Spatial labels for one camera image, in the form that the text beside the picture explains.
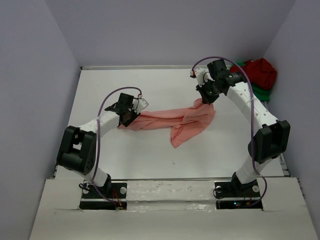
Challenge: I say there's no pink t shirt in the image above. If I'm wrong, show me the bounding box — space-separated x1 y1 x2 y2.
118 98 216 149

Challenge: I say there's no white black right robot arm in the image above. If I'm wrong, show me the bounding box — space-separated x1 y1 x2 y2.
190 56 291 200

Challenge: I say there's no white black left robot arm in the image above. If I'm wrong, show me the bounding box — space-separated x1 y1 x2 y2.
56 93 149 199

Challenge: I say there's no green t shirt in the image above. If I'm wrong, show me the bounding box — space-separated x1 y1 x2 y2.
237 60 271 103

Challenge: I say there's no red t shirt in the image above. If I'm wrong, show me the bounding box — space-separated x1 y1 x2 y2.
238 58 277 91

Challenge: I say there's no white foam strip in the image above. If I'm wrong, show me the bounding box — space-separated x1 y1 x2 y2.
126 180 217 211

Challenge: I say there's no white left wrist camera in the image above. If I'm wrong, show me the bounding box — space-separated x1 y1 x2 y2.
131 97 149 114

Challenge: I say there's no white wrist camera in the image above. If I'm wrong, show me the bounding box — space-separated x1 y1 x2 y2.
190 67 211 87
131 97 149 114

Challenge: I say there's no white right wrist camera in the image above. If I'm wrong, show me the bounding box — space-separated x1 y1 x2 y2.
190 67 211 87

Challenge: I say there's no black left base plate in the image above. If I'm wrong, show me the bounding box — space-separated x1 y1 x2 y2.
78 181 128 211

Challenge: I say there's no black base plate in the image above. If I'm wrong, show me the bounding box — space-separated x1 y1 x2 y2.
78 181 128 211
212 181 263 210

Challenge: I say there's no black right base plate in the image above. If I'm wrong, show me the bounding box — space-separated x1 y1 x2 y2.
212 181 263 210

